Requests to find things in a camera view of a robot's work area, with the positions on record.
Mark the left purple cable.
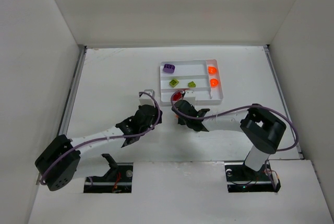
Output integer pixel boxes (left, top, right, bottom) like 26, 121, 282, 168
39, 91, 161, 185

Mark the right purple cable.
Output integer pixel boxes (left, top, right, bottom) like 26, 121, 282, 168
170, 91, 299, 152

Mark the lime green square lego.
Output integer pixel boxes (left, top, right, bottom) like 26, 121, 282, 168
169, 79, 179, 88

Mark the purple cable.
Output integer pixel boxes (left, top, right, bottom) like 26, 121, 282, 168
39, 91, 161, 185
170, 91, 299, 152

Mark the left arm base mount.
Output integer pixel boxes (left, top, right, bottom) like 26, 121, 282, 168
83, 154, 134, 194

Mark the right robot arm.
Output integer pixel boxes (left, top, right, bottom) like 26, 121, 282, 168
172, 99, 287, 172

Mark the orange flower lego piece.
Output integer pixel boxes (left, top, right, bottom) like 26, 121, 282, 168
208, 66, 217, 75

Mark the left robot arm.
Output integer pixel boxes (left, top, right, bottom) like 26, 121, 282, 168
35, 104, 162, 191

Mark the purple round lego brick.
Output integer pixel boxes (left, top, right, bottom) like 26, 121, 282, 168
162, 63, 175, 74

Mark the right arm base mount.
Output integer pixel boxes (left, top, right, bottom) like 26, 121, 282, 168
224, 162, 281, 193

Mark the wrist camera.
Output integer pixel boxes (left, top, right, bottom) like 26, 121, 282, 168
183, 90, 196, 104
139, 89, 155, 107

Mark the red rounded lego brick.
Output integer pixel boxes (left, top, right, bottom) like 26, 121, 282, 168
172, 92, 184, 101

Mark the orange round lego piece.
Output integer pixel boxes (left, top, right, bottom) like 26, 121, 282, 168
210, 78, 219, 88

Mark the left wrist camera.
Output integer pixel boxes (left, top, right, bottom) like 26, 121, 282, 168
139, 89, 155, 107

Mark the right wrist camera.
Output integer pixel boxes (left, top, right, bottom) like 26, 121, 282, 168
183, 90, 196, 104

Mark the small lime green lego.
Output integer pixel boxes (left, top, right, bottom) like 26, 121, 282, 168
188, 81, 196, 88

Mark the white divided sorting tray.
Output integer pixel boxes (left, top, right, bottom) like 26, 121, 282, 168
160, 59, 223, 105

